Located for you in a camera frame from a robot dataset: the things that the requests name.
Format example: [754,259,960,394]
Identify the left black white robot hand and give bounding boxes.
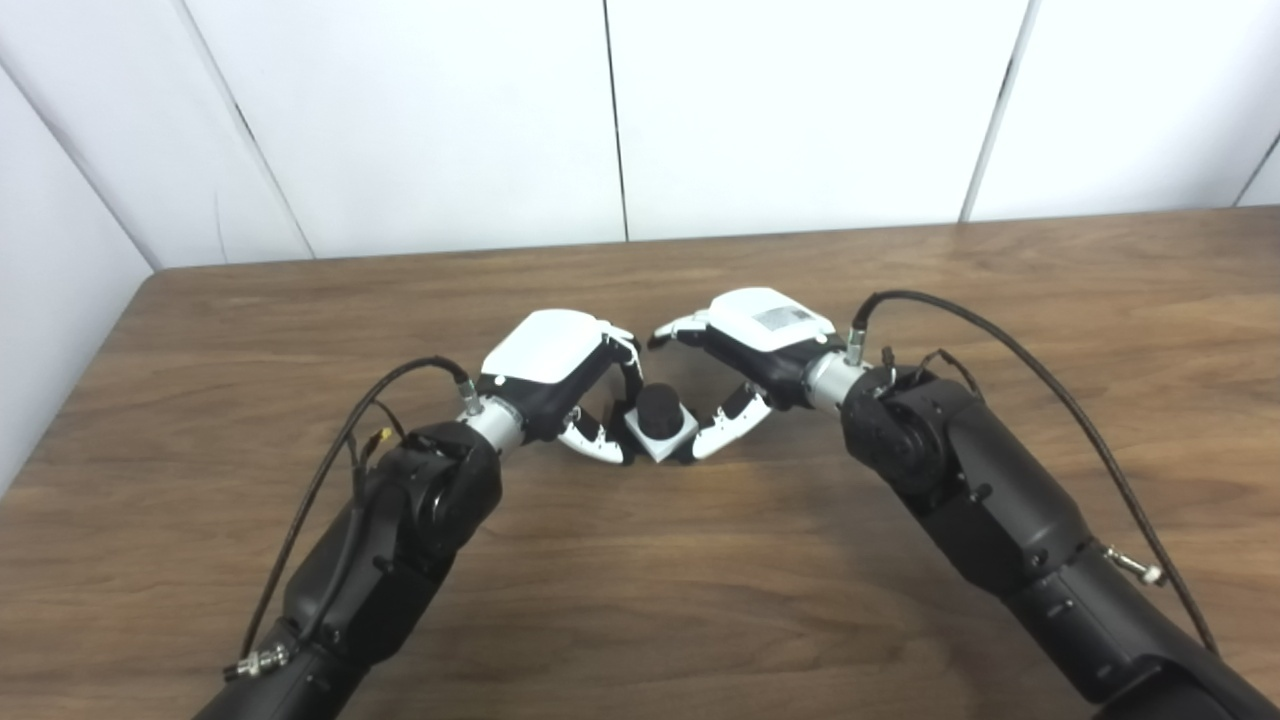
[477,309,646,466]

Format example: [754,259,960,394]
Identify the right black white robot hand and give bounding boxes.
[647,288,843,463]

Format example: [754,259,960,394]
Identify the black peg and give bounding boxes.
[610,383,687,441]

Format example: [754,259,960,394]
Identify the white square piece with hole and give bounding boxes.
[620,404,701,464]

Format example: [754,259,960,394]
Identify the left thin wires yellow connector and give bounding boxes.
[343,400,409,506]

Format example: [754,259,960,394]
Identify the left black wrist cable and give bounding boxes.
[238,357,487,666]

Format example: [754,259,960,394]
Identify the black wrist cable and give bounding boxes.
[238,357,487,666]
[846,290,1222,657]

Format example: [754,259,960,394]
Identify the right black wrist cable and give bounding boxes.
[846,290,1222,657]

